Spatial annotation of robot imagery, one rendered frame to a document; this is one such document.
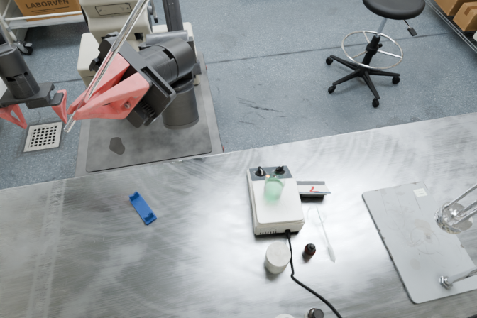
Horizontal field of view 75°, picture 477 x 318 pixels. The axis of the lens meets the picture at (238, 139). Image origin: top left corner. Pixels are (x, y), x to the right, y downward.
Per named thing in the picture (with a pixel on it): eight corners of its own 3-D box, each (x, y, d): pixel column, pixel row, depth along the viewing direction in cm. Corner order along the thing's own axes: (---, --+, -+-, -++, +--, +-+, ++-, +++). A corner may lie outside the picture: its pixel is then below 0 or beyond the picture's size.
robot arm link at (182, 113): (140, 40, 51) (192, 34, 52) (155, 105, 57) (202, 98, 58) (131, 57, 41) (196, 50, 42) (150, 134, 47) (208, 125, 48)
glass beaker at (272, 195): (270, 206, 80) (273, 193, 73) (258, 191, 83) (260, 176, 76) (288, 195, 82) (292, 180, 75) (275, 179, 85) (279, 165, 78)
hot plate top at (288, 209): (251, 182, 85) (252, 181, 84) (294, 179, 85) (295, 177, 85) (257, 225, 78) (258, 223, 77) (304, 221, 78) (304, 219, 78)
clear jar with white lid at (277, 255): (261, 271, 79) (263, 263, 72) (265, 248, 82) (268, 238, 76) (284, 277, 78) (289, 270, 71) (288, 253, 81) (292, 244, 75)
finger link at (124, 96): (28, 99, 32) (94, 70, 39) (80, 148, 33) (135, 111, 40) (45, 55, 28) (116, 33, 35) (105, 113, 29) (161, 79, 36)
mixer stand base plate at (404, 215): (360, 193, 92) (361, 192, 91) (421, 182, 94) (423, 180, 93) (412, 304, 74) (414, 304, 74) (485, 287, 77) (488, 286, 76)
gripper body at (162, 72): (84, 69, 38) (123, 54, 44) (144, 129, 39) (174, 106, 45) (103, 33, 34) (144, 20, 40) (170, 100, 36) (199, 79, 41)
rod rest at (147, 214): (129, 200, 90) (125, 194, 87) (139, 193, 91) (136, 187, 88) (147, 226, 85) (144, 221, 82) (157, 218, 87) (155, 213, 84)
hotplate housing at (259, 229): (245, 172, 95) (246, 158, 89) (287, 169, 96) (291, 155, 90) (255, 245, 83) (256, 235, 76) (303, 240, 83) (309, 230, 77)
